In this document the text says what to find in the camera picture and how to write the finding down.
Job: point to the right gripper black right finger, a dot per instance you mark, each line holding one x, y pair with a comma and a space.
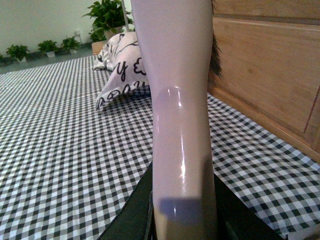
235, 221

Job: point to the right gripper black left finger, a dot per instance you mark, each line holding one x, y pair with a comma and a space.
135, 221

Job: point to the beige hand brush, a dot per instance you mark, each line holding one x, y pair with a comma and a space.
175, 40

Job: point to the black white checkered bedsheet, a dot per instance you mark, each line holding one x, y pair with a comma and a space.
67, 170

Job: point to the white pillow with black print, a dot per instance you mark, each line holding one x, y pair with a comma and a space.
122, 57

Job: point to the wooden bed headboard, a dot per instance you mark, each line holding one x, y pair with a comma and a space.
270, 61

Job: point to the small potted plant right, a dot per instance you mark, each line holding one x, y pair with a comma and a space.
70, 44

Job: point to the small potted plant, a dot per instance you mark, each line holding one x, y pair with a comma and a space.
49, 47
70, 44
18, 52

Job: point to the small potted plant middle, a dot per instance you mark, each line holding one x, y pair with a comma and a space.
49, 47

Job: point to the large potted green plant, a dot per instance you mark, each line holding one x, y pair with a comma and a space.
108, 17

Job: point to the small potted plant left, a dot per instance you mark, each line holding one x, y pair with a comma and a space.
18, 52

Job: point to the white floor lamp pole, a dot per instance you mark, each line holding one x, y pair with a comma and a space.
125, 15

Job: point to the white wall socket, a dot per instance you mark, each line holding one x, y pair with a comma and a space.
77, 33

